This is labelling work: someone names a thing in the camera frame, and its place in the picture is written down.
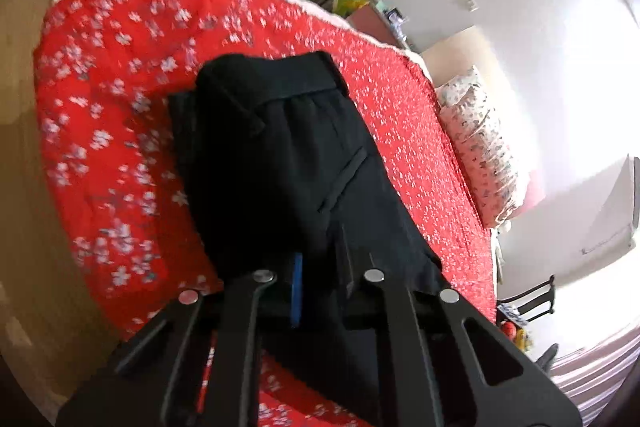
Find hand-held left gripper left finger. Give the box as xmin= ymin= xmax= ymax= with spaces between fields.
xmin=55 ymin=251 xmax=304 ymax=427

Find red and yellow toy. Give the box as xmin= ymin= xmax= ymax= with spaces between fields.
xmin=499 ymin=307 xmax=537 ymax=352

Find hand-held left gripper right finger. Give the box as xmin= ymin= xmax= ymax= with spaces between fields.
xmin=336 ymin=227 xmax=583 ymax=427

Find red floral bedspread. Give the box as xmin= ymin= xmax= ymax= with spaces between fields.
xmin=32 ymin=0 xmax=498 ymax=427

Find floral ruffled pillow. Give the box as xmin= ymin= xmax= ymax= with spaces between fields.
xmin=435 ymin=66 xmax=526 ymax=228

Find beige and pink headboard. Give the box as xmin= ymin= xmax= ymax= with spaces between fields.
xmin=422 ymin=26 xmax=548 ymax=218

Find black pants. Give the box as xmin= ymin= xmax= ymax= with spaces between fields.
xmin=167 ymin=51 xmax=446 ymax=427

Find grey puffy jacket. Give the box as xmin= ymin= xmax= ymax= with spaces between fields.
xmin=537 ymin=342 xmax=562 ymax=371

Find pink striped curtain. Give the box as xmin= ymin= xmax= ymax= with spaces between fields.
xmin=550 ymin=322 xmax=640 ymax=414

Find white air conditioner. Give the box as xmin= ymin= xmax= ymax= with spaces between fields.
xmin=580 ymin=154 xmax=640 ymax=258

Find black wooden chair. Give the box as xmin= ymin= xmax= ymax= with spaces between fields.
xmin=497 ymin=274 xmax=558 ymax=324

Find pink bedside cabinet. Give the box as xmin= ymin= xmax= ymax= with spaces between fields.
xmin=345 ymin=2 xmax=414 ymax=54

